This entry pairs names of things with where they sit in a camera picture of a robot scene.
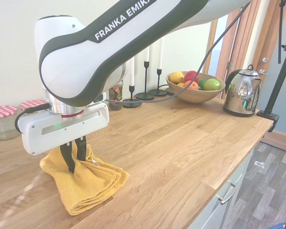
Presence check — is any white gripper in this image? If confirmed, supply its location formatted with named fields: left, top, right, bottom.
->
left=17, top=101, right=110, bottom=174

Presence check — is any yellow towel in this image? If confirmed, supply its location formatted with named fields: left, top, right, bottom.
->
left=39, top=143, right=131, bottom=216

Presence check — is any glass jar red checkered lid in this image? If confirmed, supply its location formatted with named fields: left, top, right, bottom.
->
left=0, top=105, right=21, bottom=141
left=20, top=99, right=48, bottom=117

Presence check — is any coffee jar black lid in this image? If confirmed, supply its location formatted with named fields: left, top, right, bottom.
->
left=108, top=81, right=124, bottom=112

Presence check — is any short black candle holder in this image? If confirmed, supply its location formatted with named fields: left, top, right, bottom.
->
left=123, top=84, right=143, bottom=108

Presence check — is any tall black candle holder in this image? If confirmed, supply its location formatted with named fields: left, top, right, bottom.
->
left=135, top=61, right=155, bottom=100

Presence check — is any medium black candle holder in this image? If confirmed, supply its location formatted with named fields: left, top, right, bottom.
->
left=148, top=68, right=168, bottom=96

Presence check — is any yellow lemon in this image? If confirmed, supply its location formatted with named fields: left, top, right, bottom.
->
left=169, top=71, right=184, bottom=83

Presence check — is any wooden fruit bowl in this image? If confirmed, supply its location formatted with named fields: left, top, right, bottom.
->
left=165, top=71, right=226, bottom=104

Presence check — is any orange fruit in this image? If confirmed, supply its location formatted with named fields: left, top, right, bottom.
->
left=183, top=80, right=199, bottom=90

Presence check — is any red apple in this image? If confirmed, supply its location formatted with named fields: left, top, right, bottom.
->
left=184, top=70, right=200, bottom=83

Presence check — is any green apple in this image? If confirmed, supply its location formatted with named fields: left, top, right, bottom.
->
left=203, top=78, right=221, bottom=91

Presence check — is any white kitchen cabinet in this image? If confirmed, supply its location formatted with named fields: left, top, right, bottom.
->
left=188, top=143, right=255, bottom=229

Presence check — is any stainless steel kettle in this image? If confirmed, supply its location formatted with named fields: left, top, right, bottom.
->
left=223, top=64, right=263, bottom=117

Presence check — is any wooden door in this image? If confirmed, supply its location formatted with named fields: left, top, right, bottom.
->
left=202, top=0, right=285, bottom=101

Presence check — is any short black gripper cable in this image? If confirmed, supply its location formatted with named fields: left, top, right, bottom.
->
left=15, top=104, right=50, bottom=133

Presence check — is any long grey camera cable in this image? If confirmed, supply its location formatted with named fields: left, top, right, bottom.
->
left=104, top=0, right=253, bottom=105

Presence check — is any metal drawer handle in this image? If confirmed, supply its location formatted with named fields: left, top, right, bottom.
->
left=218, top=182, right=236, bottom=205

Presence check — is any black clamped camera stand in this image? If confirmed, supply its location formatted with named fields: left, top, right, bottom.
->
left=256, top=0, right=286, bottom=133

